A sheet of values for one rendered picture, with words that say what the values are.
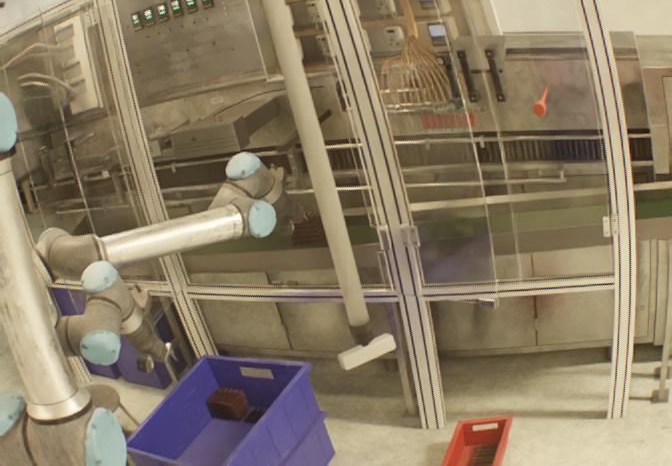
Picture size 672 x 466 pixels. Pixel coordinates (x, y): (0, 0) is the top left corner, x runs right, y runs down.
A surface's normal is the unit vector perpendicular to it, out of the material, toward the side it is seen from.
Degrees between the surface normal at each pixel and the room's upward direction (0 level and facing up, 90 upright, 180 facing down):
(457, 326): 90
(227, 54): 90
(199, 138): 90
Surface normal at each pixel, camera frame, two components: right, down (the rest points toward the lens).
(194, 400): 0.88, -0.04
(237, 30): -0.41, 0.44
